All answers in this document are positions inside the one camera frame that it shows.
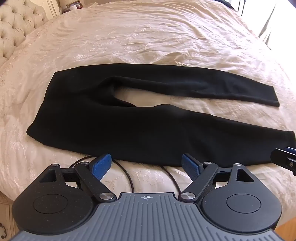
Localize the cream embroidered bedspread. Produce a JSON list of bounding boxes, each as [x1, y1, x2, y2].
[[0, 0, 296, 210]]

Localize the cream tufted headboard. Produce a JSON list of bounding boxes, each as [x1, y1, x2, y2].
[[0, 0, 59, 68]]

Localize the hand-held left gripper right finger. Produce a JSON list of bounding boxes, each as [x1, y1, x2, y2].
[[180, 153, 257, 204]]

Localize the black pants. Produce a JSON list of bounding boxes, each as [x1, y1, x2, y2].
[[26, 64, 296, 169]]

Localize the cream ornate nightstand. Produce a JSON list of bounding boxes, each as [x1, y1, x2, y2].
[[0, 194, 16, 241]]

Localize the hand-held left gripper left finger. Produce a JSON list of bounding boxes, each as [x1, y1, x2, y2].
[[38, 153, 117, 205]]

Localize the black cable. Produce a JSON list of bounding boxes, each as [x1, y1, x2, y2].
[[69, 157, 184, 194]]

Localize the white curtain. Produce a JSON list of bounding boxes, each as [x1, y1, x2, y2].
[[257, 0, 296, 49]]

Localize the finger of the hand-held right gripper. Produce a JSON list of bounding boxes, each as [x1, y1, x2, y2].
[[270, 146, 296, 177]]

